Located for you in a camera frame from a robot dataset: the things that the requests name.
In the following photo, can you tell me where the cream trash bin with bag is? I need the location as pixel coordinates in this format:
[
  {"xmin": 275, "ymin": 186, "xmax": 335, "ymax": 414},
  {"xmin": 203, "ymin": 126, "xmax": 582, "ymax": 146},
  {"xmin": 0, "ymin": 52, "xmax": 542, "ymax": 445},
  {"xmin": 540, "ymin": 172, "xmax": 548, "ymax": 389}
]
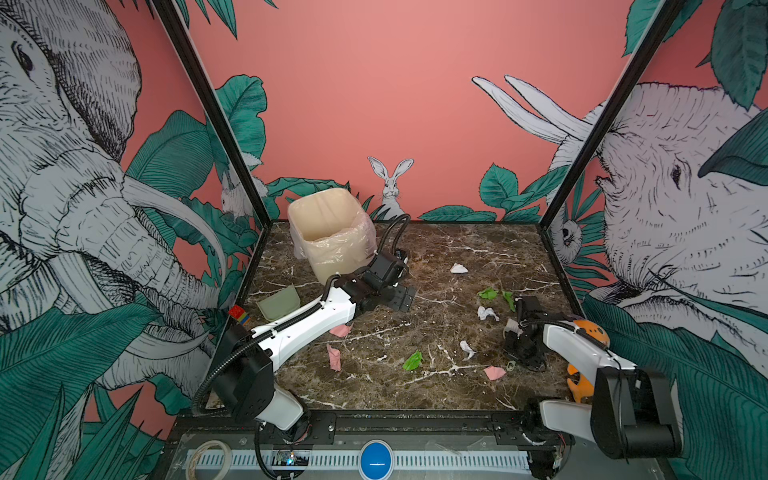
[{"xmin": 287, "ymin": 188, "xmax": 376, "ymax": 284}]

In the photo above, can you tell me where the light green dustpan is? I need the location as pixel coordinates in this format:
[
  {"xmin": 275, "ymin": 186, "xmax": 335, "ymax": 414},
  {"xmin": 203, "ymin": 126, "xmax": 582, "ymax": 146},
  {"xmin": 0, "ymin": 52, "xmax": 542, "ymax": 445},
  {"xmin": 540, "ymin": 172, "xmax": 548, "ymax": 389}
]
[{"xmin": 257, "ymin": 285, "xmax": 302, "ymax": 322}]

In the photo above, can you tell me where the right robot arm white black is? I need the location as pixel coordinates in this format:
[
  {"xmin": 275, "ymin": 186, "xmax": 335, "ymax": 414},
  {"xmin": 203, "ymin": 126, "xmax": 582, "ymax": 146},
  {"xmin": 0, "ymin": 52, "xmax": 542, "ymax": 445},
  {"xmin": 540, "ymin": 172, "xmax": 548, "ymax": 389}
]
[{"xmin": 504, "ymin": 296, "xmax": 683, "ymax": 459}]

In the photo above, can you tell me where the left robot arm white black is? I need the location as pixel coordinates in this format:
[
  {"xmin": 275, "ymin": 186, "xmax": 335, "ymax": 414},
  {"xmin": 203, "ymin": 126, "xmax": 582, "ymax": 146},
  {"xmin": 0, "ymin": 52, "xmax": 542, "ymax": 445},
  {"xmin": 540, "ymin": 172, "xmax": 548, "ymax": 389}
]
[{"xmin": 191, "ymin": 248, "xmax": 416, "ymax": 444}]

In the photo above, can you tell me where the pink paper scrap right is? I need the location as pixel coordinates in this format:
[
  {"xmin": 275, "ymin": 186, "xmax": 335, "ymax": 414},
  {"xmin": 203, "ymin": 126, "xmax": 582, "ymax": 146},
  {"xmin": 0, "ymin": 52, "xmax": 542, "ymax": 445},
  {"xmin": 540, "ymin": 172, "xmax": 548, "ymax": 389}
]
[{"xmin": 483, "ymin": 366, "xmax": 506, "ymax": 381}]

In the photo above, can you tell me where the pink paper scrap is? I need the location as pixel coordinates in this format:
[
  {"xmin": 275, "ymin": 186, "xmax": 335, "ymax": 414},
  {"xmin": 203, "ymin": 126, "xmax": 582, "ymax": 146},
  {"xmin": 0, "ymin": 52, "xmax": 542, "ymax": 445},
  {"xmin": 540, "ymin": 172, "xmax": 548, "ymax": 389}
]
[
  {"xmin": 326, "ymin": 344, "xmax": 342, "ymax": 372},
  {"xmin": 329, "ymin": 324, "xmax": 351, "ymax": 338},
  {"xmin": 483, "ymin": 366, "xmax": 506, "ymax": 381}
]

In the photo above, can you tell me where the green paper scrap far right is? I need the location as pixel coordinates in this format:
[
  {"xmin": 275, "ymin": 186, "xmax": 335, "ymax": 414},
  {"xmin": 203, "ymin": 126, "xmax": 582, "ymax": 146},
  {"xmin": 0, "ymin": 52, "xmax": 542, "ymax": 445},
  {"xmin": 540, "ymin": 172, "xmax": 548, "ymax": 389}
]
[{"xmin": 502, "ymin": 291, "xmax": 516, "ymax": 312}]

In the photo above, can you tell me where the green paper scrap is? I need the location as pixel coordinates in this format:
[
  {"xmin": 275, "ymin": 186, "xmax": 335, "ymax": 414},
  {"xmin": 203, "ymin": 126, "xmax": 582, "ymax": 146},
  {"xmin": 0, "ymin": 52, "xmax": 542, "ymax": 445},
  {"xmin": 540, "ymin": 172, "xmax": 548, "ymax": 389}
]
[
  {"xmin": 402, "ymin": 351, "xmax": 423, "ymax": 371},
  {"xmin": 502, "ymin": 291, "xmax": 516, "ymax": 312},
  {"xmin": 478, "ymin": 288, "xmax": 499, "ymax": 300}
]

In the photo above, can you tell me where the white paper scrap right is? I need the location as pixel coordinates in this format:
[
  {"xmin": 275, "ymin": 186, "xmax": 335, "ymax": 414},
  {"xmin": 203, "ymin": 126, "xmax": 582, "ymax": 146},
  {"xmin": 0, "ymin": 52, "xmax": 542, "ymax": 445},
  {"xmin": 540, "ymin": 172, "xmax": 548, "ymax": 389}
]
[{"xmin": 477, "ymin": 306, "xmax": 499, "ymax": 321}]

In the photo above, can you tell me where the white paper scrap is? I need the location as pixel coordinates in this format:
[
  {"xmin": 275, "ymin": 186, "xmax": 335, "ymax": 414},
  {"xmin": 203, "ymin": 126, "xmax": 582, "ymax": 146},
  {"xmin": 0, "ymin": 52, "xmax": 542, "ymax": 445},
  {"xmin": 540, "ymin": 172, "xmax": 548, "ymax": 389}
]
[
  {"xmin": 460, "ymin": 340, "xmax": 476, "ymax": 361},
  {"xmin": 450, "ymin": 263, "xmax": 468, "ymax": 274},
  {"xmin": 477, "ymin": 306, "xmax": 499, "ymax": 321}
]

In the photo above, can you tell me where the pink paper scrap upper left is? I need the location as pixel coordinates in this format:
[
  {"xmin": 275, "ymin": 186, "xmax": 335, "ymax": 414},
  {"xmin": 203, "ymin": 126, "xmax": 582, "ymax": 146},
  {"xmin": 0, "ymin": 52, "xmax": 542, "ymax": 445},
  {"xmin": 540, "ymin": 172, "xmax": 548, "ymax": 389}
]
[{"xmin": 329, "ymin": 324, "xmax": 351, "ymax": 338}]

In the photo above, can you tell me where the white paper scrap centre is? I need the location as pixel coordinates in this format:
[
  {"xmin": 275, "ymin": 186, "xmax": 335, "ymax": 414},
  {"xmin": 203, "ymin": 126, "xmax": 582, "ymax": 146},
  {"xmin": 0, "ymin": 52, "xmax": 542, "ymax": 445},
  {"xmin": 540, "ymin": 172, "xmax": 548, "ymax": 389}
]
[{"xmin": 460, "ymin": 340, "xmax": 476, "ymax": 361}]

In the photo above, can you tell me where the orange plush toy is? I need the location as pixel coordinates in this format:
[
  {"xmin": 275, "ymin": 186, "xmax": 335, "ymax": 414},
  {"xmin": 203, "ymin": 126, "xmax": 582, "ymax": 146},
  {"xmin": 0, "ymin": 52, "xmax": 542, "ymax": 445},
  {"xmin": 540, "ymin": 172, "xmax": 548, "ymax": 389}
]
[{"xmin": 567, "ymin": 318, "xmax": 610, "ymax": 404}]

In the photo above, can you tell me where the white paper scrap far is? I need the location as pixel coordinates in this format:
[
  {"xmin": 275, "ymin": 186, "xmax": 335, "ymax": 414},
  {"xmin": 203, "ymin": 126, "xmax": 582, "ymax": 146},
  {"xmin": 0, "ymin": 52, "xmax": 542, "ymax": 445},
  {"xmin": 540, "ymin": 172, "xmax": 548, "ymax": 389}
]
[{"xmin": 450, "ymin": 263, "xmax": 468, "ymax": 274}]

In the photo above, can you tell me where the pink paper scrap lower left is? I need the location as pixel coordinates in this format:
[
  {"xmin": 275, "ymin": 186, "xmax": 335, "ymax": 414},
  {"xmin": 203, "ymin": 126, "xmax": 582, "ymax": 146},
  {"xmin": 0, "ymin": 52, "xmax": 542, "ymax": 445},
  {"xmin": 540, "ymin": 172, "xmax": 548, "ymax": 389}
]
[{"xmin": 326, "ymin": 344, "xmax": 342, "ymax": 372}]

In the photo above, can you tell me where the green paper scrap centre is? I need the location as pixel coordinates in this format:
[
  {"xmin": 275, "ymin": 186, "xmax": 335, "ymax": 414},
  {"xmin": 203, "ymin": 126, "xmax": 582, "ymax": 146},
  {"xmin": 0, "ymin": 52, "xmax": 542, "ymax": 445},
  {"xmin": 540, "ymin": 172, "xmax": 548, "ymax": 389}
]
[{"xmin": 402, "ymin": 351, "xmax": 423, "ymax": 371}]

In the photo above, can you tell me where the coiled clear cable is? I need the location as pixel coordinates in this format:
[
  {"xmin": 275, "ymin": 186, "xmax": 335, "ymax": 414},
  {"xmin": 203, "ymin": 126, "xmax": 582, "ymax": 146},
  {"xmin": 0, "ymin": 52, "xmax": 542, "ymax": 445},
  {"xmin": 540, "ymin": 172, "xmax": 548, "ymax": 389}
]
[{"xmin": 184, "ymin": 440, "xmax": 234, "ymax": 480}]

